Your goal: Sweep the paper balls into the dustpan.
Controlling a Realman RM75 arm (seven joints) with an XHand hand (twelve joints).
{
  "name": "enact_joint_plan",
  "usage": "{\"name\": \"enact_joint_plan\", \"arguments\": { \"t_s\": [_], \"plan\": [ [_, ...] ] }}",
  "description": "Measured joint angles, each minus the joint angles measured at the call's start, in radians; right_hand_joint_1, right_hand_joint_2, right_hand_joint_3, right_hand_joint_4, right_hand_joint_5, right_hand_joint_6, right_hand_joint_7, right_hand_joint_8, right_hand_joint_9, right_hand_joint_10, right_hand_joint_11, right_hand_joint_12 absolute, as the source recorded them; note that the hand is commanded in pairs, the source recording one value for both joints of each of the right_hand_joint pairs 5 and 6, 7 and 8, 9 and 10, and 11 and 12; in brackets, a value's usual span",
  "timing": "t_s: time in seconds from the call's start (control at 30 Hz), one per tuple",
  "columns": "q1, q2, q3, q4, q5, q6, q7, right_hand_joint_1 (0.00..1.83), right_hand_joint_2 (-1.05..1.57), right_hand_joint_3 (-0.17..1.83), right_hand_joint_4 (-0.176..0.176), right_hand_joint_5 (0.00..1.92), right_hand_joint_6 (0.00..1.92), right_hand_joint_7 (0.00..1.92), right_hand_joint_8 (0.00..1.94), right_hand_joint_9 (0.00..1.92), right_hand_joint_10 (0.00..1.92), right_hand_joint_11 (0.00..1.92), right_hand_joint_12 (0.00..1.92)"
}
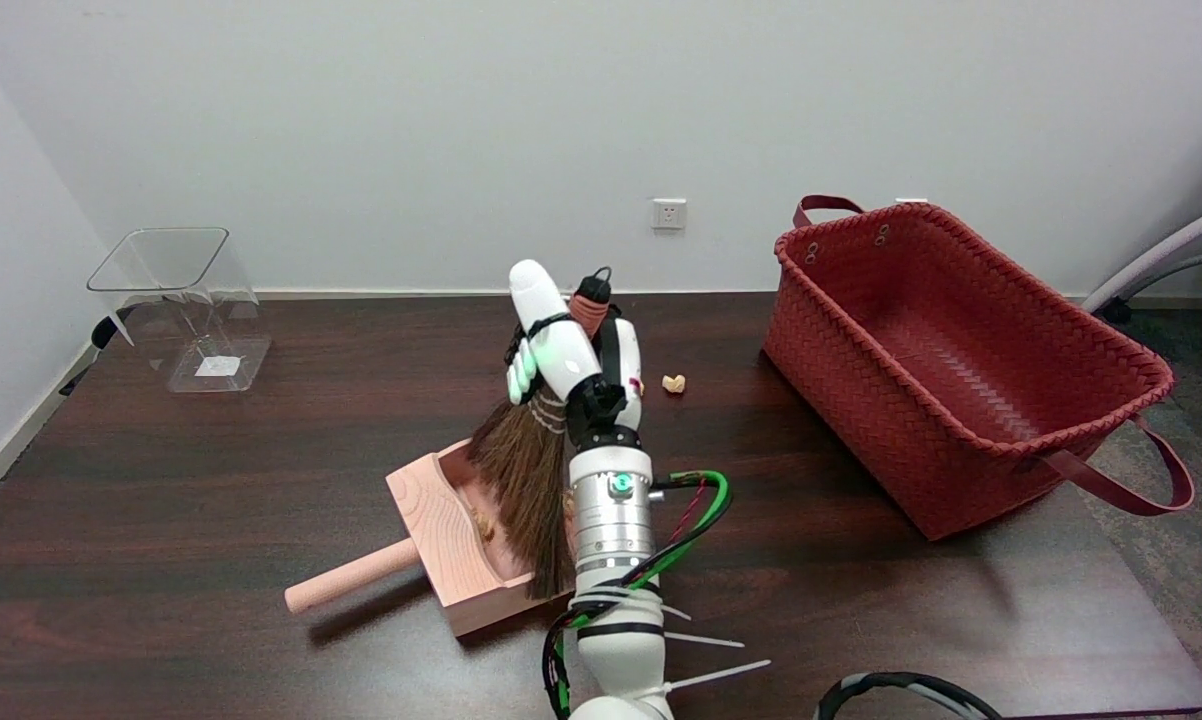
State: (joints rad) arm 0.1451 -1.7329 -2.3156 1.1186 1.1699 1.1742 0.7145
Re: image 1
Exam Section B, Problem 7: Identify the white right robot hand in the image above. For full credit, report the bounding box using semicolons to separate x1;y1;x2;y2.
504;259;646;453

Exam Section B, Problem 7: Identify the brown straw hand broom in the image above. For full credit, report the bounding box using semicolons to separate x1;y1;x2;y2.
466;267;617;601

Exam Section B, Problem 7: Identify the wooden dustpan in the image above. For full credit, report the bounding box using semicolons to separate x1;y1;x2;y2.
284;438;575;638

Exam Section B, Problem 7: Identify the clear plastic bin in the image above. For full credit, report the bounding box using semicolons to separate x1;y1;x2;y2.
87;227;272;394

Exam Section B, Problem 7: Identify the red woven basket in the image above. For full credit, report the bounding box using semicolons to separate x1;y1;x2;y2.
761;194;1195;542

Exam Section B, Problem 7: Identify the black clamp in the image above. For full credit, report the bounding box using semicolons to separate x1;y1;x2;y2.
59;304;142;397

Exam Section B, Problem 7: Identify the thin red wire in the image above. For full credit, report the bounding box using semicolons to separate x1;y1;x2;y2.
671;478;710;546

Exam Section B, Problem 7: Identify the black sleeved cable loop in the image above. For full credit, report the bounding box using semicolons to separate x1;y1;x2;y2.
813;671;1004;720

